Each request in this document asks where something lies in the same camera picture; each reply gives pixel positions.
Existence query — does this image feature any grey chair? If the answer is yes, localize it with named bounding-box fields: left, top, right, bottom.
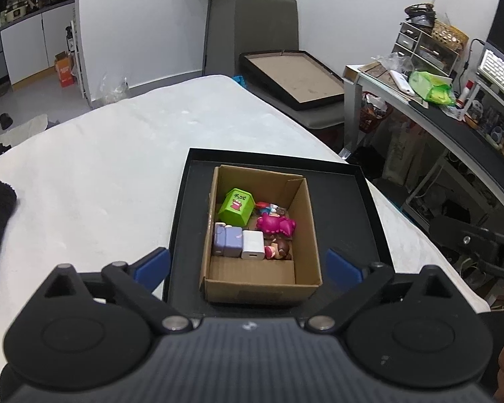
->
left=234, top=0, right=345, bottom=131

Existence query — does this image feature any purple toy block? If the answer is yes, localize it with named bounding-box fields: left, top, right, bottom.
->
left=212, top=222, right=244, bottom=258

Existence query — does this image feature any white remote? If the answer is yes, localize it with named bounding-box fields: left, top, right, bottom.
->
left=388, top=69, right=416, bottom=95

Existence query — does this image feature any black tray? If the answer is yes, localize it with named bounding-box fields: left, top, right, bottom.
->
left=162, top=148, right=393, bottom=320

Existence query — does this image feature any grey desk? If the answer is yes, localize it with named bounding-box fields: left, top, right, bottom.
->
left=343, top=63, right=504, bottom=219

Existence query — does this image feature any red blue figurine with mug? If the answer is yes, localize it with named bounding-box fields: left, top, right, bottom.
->
left=254, top=201, right=288, bottom=219

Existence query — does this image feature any white desk shelf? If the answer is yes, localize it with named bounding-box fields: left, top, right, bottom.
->
left=460, top=78, right=504, bottom=164

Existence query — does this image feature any green toy block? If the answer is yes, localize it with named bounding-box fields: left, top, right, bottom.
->
left=217, top=187, right=255, bottom=227

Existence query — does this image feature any grey drawer organiser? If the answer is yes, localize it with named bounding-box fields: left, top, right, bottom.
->
left=392, top=22, right=463, bottom=77

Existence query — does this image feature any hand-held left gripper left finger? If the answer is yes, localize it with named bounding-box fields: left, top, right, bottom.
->
left=44, top=247, right=194, bottom=333

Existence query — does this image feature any white towel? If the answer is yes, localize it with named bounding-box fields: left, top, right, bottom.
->
left=0, top=114, right=49, bottom=164

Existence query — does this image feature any clear plastic bag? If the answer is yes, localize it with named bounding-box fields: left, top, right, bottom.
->
left=98, top=73, right=129, bottom=105

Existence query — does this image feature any red basket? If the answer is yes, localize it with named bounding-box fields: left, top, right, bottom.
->
left=359, top=103, right=393, bottom=133

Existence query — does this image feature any green plastic bag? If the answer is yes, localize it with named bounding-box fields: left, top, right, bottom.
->
left=408, top=71, right=456, bottom=105

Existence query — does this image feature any white bottle red cap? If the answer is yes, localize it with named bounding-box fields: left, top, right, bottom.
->
left=457, top=80, right=475, bottom=107

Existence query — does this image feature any orange box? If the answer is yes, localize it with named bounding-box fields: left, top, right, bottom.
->
left=54, top=51, right=75, bottom=88

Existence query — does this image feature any brown cardboard box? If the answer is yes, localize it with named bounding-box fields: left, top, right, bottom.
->
left=199, top=165, right=323, bottom=308

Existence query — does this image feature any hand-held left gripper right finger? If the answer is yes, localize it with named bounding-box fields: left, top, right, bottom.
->
left=306, top=249, right=451, bottom=333

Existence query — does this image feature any pink toy figure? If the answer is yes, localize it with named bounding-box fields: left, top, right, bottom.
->
left=255, top=213, right=297, bottom=236

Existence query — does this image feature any black picture frame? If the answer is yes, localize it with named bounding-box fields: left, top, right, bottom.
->
left=239, top=49, right=345, bottom=111

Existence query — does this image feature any white keyboard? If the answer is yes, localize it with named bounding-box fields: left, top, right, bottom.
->
left=478, top=48, right=504, bottom=107

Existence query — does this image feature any brown-haired doll figurine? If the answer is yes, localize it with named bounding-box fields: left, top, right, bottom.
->
left=264, top=237, right=293, bottom=261

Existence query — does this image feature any woven basket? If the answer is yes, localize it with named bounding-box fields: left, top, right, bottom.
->
left=432, top=21, right=469, bottom=51

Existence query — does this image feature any white tote bag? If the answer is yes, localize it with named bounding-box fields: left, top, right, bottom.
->
left=382, top=126, right=425, bottom=185

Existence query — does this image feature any white grey cabinet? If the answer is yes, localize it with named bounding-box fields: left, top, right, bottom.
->
left=0, top=0, right=76, bottom=89

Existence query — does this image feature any white charger plug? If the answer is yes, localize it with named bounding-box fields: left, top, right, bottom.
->
left=241, top=229, right=265, bottom=261

